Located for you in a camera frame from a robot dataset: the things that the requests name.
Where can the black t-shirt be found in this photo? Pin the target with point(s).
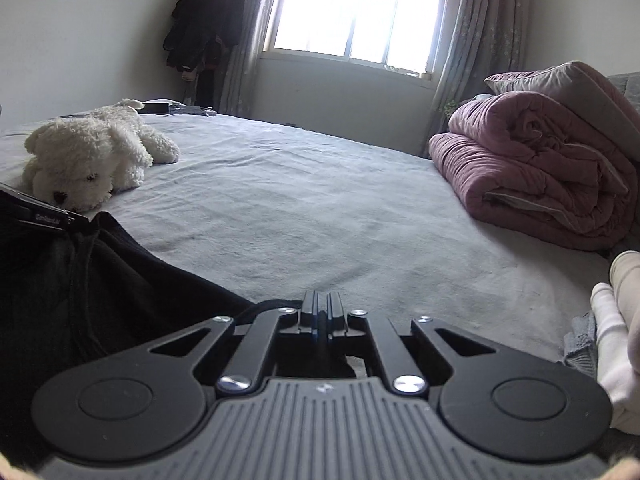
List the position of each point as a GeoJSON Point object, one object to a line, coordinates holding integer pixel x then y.
{"type": "Point", "coordinates": [110, 300]}

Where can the window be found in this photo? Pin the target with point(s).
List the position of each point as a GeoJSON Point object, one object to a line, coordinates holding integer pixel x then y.
{"type": "Point", "coordinates": [350, 10]}

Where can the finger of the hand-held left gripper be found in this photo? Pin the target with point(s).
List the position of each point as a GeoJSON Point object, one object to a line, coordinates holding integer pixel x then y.
{"type": "Point", "coordinates": [76, 223]}

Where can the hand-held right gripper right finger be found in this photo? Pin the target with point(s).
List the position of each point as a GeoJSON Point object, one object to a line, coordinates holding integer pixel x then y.
{"type": "Point", "coordinates": [334, 320]}

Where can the grey patterned curtain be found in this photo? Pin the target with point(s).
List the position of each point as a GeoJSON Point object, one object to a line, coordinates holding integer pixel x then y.
{"type": "Point", "coordinates": [480, 35]}
{"type": "Point", "coordinates": [245, 60]}

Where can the hanging dark clothes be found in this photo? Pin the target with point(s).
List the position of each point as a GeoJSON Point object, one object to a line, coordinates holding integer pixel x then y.
{"type": "Point", "coordinates": [205, 25]}

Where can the pink folded comforter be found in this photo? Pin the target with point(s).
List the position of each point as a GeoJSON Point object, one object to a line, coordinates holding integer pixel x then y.
{"type": "Point", "coordinates": [540, 170]}

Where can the white plush dog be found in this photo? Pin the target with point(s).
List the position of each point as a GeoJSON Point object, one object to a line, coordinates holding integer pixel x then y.
{"type": "Point", "coordinates": [85, 160]}

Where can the green patterned cloth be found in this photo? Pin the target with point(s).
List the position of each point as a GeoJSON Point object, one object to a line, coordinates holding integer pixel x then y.
{"type": "Point", "coordinates": [451, 108]}

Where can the pink and grey pillow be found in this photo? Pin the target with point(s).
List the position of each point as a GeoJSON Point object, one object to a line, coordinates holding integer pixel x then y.
{"type": "Point", "coordinates": [570, 85]}

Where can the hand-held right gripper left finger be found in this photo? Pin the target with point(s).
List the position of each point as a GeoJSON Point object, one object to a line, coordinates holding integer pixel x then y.
{"type": "Point", "coordinates": [312, 320]}

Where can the white folded garment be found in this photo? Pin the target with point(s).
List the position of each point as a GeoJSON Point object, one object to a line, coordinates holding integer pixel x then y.
{"type": "Point", "coordinates": [617, 360]}

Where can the grey quilted headboard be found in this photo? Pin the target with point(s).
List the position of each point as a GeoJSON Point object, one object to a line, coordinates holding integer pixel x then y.
{"type": "Point", "coordinates": [627, 82]}

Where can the black phone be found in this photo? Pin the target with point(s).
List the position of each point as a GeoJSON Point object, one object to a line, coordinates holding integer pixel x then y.
{"type": "Point", "coordinates": [156, 107]}

